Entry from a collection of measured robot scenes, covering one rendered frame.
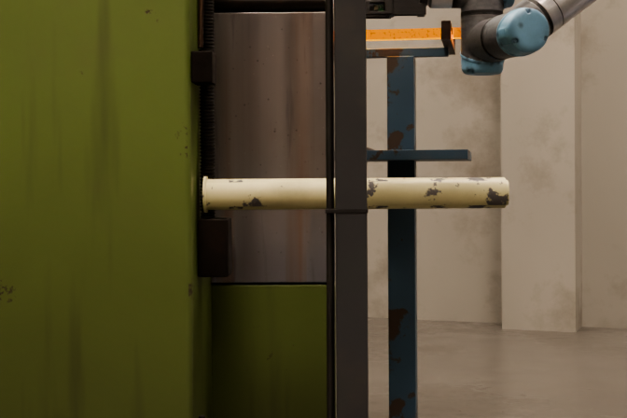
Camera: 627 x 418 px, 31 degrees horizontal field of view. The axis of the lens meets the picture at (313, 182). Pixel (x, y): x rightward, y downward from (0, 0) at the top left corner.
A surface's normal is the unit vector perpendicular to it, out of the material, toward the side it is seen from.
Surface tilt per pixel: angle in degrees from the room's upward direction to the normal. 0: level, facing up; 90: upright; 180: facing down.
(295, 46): 90
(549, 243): 90
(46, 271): 90
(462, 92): 90
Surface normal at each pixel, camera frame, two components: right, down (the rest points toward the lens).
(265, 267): -0.02, 0.01
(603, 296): -0.37, 0.01
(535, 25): 0.29, 0.00
